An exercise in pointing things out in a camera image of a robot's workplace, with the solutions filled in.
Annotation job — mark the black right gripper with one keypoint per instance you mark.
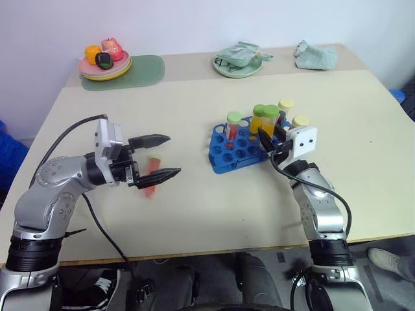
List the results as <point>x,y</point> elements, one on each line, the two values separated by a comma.
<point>281,149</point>

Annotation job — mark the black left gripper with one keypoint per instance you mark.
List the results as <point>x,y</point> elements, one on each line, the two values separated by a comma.
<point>124,168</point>

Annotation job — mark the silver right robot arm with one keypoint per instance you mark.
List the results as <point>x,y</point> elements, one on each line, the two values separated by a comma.
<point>324,214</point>

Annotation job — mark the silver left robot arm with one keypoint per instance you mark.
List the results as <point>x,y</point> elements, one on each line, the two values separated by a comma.
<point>48,194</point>

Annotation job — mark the blue test tube rack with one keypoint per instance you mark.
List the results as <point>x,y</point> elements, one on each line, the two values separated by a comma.
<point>227,162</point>

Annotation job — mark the red tube with green cap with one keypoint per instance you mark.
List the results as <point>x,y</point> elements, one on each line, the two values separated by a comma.
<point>233,129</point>
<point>151,166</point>

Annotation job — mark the orange tube with green cap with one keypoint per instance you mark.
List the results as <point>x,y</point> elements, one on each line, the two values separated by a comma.
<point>256,123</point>

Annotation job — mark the yellow tube with green cap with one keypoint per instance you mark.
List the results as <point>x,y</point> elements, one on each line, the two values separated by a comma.
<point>269,113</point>

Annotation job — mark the dark tube with yellow cap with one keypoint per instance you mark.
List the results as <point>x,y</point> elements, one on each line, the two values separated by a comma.
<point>286,103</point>

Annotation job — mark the light green plate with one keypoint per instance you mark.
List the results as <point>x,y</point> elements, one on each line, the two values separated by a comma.
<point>240,72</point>

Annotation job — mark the green placemat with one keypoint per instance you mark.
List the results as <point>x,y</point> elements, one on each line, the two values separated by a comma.
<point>146,71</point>

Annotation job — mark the crumpled light green cloth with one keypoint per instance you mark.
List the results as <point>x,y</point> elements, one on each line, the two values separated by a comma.
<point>316,56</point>

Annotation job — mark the yellow plate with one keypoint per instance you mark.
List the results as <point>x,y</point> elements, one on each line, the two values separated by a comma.
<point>124,69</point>

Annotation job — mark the black zip tie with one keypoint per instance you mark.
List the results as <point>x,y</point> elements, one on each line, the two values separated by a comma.
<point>75,232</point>

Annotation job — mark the toy dark mangosteen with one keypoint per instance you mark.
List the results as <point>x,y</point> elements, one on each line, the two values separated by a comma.
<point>103,61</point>

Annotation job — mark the pink plate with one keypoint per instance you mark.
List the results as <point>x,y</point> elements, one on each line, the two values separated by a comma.
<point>88,68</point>

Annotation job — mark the toy pink apple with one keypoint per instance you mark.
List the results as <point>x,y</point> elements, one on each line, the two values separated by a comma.
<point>113,48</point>

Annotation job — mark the toy orange fruit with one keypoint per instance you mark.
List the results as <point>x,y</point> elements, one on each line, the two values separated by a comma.
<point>92,54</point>

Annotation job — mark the blue plastic object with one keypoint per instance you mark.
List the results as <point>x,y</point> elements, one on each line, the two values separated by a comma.
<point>398,95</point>

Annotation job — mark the black and white sneaker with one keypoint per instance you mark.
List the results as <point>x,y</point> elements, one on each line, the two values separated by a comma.
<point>100,286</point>

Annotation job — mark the blue fabric object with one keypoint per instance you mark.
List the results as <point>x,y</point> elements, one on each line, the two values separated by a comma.
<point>9,152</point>

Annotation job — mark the dark grey rounded shape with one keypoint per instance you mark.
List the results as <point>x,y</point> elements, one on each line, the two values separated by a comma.
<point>257,282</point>

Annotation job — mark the white shoe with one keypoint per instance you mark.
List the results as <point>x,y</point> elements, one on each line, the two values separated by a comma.
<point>386,259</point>

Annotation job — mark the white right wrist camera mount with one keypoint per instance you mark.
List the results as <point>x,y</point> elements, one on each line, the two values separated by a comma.
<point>304,141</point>

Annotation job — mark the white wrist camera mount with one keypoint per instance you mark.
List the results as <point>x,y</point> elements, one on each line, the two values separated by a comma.
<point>304,141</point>
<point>108,139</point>

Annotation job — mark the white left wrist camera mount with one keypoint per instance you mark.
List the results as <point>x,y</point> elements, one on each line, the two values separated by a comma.
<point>108,139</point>

